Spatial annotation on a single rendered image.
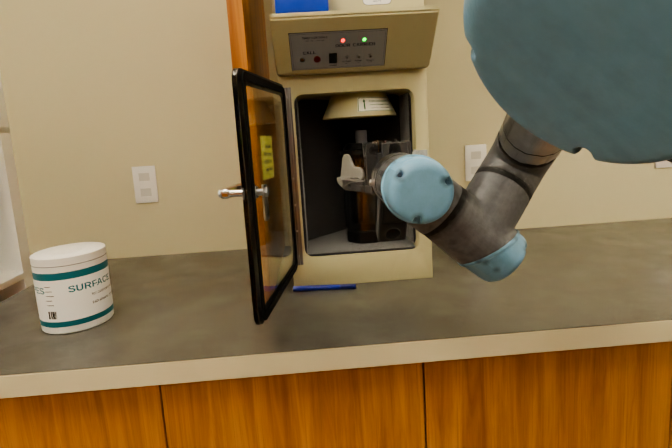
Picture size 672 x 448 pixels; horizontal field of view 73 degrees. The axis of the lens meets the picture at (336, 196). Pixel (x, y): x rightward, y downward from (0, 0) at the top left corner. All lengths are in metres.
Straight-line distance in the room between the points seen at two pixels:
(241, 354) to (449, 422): 0.39
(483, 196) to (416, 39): 0.47
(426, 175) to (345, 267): 0.58
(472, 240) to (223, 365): 0.46
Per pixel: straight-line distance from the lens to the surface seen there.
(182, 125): 1.48
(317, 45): 0.94
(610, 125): 0.22
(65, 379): 0.89
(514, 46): 0.22
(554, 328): 0.87
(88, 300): 1.01
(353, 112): 1.02
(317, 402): 0.86
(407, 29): 0.95
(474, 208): 0.55
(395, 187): 0.50
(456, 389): 0.89
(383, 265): 1.05
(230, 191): 0.74
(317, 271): 1.04
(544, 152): 0.56
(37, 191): 1.66
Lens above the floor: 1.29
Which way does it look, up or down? 8 degrees down
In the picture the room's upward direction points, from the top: 4 degrees counter-clockwise
